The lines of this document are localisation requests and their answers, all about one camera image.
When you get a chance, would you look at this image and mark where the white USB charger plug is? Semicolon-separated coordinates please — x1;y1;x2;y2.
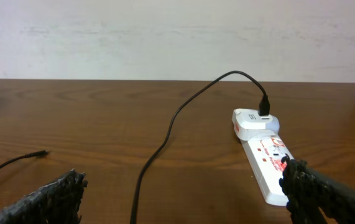
232;109;280;141

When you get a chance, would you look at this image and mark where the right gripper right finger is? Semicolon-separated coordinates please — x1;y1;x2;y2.
279;156;355;223

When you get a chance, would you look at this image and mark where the white power strip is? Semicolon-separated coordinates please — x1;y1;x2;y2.
241;135;293;206

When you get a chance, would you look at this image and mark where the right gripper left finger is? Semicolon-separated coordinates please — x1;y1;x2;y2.
0;169;88;224

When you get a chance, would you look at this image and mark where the black USB charging cable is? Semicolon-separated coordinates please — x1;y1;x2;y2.
0;70;271;224

